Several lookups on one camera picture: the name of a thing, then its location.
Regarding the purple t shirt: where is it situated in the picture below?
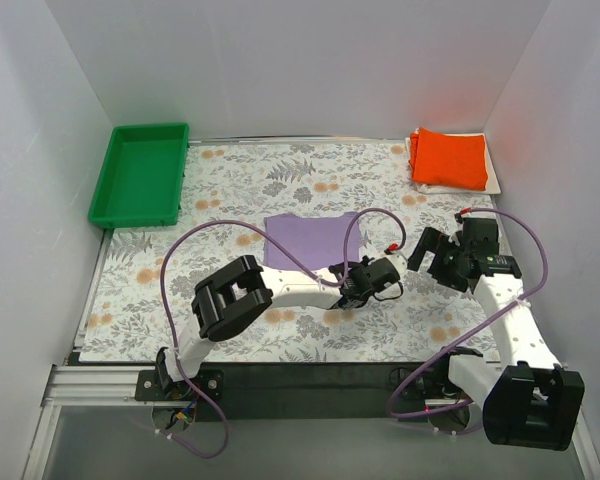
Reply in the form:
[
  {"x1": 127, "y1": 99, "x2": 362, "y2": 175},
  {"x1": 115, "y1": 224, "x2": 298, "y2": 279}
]
[{"x1": 263, "y1": 212, "x2": 361, "y2": 271}]

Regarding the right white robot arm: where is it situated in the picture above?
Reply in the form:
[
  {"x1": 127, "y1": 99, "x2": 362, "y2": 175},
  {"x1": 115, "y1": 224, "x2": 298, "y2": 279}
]
[{"x1": 407, "y1": 213, "x2": 585, "y2": 451}]

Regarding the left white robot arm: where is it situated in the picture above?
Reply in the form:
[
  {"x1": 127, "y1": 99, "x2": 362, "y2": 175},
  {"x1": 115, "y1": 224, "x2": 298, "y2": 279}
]
[{"x1": 155, "y1": 253, "x2": 407, "y2": 400}]

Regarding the folded white t shirt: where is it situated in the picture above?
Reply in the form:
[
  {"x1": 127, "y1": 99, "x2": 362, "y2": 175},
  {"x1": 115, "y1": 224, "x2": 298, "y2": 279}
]
[{"x1": 414, "y1": 133, "x2": 501, "y2": 195}]

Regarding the folded orange t shirt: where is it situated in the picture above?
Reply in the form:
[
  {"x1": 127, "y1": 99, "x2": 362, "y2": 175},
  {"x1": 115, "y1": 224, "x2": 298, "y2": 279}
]
[{"x1": 409, "y1": 128, "x2": 489, "y2": 191}]

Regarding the floral patterned table mat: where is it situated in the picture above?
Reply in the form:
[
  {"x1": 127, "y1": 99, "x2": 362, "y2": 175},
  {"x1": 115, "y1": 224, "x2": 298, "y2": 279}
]
[{"x1": 78, "y1": 143, "x2": 492, "y2": 363}]

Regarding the green plastic tray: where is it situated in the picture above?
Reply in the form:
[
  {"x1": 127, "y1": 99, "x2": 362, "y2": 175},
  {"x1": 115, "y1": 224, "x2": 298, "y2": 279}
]
[{"x1": 88, "y1": 123, "x2": 189, "y2": 230}]

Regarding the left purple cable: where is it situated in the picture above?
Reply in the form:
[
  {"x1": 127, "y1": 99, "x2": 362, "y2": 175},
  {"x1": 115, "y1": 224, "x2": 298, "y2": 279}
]
[{"x1": 160, "y1": 208, "x2": 409, "y2": 459}]

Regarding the purple cable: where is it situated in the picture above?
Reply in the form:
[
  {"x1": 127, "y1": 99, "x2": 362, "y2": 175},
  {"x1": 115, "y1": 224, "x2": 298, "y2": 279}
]
[
  {"x1": 160, "y1": 208, "x2": 409, "y2": 459},
  {"x1": 387, "y1": 207, "x2": 550, "y2": 435}
]

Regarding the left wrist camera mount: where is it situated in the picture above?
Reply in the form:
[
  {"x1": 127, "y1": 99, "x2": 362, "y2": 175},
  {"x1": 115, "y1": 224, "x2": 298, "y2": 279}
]
[{"x1": 384, "y1": 243, "x2": 408, "y2": 276}]

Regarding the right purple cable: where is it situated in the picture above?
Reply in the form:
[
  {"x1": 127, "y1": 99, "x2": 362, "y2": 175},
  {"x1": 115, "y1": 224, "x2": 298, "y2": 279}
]
[{"x1": 387, "y1": 207, "x2": 550, "y2": 435}]

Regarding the aluminium frame rail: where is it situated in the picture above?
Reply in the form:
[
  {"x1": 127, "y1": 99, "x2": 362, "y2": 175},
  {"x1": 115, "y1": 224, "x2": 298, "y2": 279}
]
[{"x1": 24, "y1": 364, "x2": 600, "y2": 479}]

